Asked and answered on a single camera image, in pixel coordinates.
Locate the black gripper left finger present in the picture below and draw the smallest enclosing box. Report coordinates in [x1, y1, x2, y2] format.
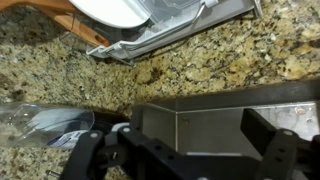
[59, 125, 188, 180]

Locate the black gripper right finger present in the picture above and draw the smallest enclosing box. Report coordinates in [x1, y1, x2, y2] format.
[239, 107, 301, 180]

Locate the clear spray bottle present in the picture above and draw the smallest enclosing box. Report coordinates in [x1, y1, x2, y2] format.
[0, 102, 96, 151]

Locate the stainless steel sink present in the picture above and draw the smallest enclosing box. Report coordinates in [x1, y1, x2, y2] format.
[129, 78, 320, 180]

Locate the wooden spoon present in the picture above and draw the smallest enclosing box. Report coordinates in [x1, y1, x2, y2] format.
[0, 0, 112, 48]

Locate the white plate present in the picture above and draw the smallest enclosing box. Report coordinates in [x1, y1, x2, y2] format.
[68, 0, 152, 30]

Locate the grey dish rack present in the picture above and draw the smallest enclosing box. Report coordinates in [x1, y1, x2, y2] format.
[85, 0, 265, 66]

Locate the clear plastic container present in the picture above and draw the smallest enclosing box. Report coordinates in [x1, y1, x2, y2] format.
[137, 0, 202, 27]

